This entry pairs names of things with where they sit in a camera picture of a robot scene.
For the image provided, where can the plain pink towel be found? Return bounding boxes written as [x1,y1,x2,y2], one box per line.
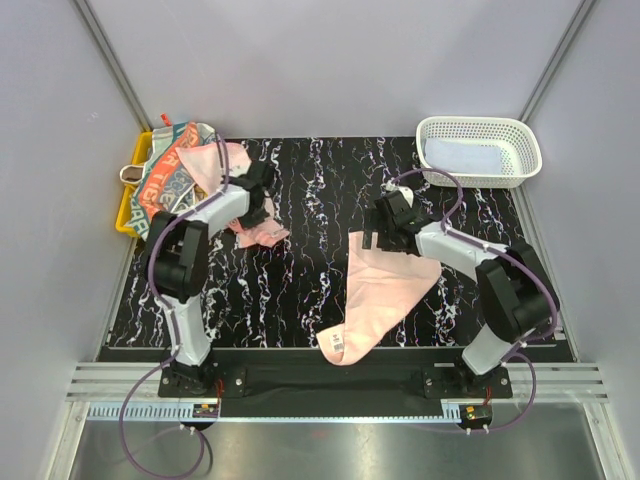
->
[316,231,442,367]

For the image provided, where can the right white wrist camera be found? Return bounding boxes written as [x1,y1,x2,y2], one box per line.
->
[382,182,414,207]

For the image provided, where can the beige cloth loop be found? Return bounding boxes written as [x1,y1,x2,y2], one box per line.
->
[119,164,144,186]

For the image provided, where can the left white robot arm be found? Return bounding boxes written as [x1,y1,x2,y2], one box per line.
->
[145,162,275,396]

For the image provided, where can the left small circuit board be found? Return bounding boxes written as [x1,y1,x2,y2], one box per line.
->
[193,403,220,418]

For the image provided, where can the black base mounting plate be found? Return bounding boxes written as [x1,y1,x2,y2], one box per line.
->
[158,347,513,421]

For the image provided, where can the orange grey printed towel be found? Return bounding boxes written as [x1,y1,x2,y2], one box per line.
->
[126,122,218,239]

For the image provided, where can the light blue towel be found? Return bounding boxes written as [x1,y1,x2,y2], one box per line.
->
[424,139,502,175]

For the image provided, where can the slotted white cable duct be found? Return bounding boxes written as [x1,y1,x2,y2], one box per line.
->
[87,402,193,421]

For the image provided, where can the small circuit board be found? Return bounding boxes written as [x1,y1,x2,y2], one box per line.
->
[465,405,493,421]
[193,403,220,418]

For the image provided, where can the black marble pattern mat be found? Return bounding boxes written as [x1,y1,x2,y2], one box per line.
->
[104,137,524,352]

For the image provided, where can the yellow plastic bin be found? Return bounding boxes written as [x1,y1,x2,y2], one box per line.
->
[115,132,152,239]

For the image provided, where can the white perforated basket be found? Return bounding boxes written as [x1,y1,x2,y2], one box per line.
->
[416,116,542,189]

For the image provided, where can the right small circuit board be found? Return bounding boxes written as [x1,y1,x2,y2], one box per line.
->
[465,405,493,421]

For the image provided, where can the pink bunny towel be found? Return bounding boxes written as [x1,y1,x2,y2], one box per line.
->
[178,143,290,248]

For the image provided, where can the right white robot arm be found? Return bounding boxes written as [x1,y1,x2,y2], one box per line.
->
[362,190,559,397]

